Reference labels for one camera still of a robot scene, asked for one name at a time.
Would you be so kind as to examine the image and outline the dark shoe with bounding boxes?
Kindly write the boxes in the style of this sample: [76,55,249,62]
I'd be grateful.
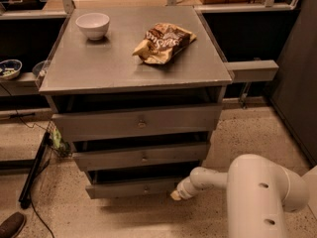
[0,212,27,238]

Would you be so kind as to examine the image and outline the brown chip bag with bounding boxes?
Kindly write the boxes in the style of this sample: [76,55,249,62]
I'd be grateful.
[133,23,196,64]

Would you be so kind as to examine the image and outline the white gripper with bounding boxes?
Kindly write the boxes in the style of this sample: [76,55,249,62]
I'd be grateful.
[170,177,201,201]

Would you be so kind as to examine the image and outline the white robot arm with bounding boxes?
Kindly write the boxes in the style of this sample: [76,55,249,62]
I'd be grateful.
[170,154,310,238]

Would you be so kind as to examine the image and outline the grey side shelf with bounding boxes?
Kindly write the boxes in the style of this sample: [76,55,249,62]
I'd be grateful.
[0,72,39,97]
[225,60,278,83]

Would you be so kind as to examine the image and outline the black floor cable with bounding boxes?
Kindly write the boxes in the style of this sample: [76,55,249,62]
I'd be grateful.
[0,82,55,238]

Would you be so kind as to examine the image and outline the grey drawer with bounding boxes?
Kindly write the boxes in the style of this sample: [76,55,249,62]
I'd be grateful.
[73,142,210,172]
[86,161,199,199]
[53,104,222,142]

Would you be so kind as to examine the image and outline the grey top drawer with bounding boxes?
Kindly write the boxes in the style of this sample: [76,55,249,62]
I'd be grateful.
[53,104,222,142]

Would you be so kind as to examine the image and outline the grey drawer cabinet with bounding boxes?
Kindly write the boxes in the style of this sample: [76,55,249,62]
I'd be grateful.
[38,5,234,183]

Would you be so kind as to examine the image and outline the clear glass bowl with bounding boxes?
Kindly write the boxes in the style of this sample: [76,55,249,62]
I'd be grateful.
[32,60,51,77]

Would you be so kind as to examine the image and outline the grey bottom drawer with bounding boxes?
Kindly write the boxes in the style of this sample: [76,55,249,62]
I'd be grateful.
[86,161,199,199]

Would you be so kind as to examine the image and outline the grey middle drawer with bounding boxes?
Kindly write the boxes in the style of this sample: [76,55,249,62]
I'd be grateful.
[73,142,210,172]

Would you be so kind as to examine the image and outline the grey side shelf right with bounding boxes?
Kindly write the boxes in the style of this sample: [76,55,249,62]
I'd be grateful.
[225,60,278,83]

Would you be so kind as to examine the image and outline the wire basket green contents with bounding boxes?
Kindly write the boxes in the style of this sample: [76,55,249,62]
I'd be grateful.
[47,121,71,158]

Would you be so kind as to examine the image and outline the black bar on floor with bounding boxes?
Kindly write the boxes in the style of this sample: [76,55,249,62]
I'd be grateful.
[19,132,50,209]

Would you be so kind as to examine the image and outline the white ceramic bowl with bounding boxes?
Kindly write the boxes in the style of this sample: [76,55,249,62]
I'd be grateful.
[75,13,110,41]

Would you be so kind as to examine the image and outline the grey side shelf left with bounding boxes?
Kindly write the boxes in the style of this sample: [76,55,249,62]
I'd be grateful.
[0,72,39,97]

